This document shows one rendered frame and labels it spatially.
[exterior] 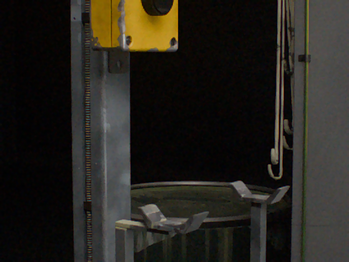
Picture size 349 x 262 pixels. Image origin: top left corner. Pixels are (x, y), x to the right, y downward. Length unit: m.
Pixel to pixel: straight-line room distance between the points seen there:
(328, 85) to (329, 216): 0.23
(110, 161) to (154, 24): 0.19
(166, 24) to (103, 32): 0.10
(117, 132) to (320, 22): 0.50
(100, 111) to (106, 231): 0.16
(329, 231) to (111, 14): 0.64
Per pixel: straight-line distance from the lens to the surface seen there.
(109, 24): 0.93
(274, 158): 1.42
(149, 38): 0.96
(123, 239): 0.89
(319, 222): 1.39
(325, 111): 1.36
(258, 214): 1.01
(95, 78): 0.98
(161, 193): 2.36
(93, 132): 0.99
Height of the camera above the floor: 1.28
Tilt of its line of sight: 6 degrees down
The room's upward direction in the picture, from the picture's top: straight up
